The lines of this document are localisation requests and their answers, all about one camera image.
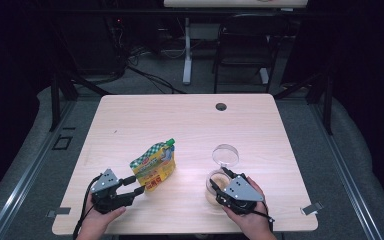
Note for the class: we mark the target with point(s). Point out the grey tape strip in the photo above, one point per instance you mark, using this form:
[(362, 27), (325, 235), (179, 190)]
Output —
[(311, 208), (60, 211)]

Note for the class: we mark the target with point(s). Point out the white desk foot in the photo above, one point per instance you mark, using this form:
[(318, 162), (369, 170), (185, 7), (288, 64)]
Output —
[(264, 76)]

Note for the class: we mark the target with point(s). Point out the black metal stand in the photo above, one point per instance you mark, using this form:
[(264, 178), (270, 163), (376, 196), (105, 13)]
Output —
[(55, 100), (328, 106)]

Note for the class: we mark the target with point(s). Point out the aluminium floor rail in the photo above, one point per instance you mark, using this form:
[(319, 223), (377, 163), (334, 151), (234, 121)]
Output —
[(30, 170), (343, 170)]

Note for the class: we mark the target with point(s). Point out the yellow spout pouch green cap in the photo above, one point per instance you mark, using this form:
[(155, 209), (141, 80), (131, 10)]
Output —
[(155, 165)]

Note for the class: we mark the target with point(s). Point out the white desk leg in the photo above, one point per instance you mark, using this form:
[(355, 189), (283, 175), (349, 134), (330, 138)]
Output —
[(187, 66)]

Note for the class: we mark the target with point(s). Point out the person's left hand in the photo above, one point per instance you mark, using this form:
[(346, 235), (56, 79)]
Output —
[(95, 223)]

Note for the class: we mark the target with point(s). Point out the person's right hand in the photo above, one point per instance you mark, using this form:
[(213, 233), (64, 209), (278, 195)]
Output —
[(253, 221)]

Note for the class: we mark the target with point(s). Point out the white background desk top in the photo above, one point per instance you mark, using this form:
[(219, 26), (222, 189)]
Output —
[(213, 3)]

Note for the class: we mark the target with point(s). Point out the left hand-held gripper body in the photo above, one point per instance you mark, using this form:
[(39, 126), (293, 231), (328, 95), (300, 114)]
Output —
[(108, 196)]

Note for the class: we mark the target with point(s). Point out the clear glass jar hinged lid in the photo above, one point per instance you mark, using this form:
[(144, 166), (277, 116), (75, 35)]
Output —
[(225, 155)]

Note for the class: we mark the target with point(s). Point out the black folding chair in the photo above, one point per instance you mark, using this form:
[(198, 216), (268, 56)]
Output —
[(246, 36)]

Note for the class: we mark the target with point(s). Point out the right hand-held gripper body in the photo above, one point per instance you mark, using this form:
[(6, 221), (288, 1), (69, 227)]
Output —
[(241, 196)]

